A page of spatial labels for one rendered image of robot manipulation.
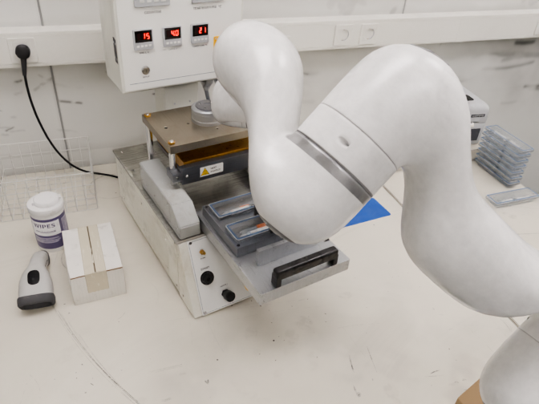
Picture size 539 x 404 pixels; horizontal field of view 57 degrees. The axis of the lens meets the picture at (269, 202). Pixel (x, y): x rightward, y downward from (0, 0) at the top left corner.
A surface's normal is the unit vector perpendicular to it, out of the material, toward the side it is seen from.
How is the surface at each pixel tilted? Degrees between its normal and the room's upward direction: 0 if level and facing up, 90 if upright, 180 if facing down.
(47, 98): 90
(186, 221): 40
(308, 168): 47
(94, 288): 90
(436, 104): 67
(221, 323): 0
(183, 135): 0
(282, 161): 31
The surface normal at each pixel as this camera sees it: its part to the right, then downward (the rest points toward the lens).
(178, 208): 0.39, -0.28
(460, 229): 0.00, 0.32
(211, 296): 0.51, 0.13
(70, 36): 0.35, 0.56
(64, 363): 0.07, -0.81
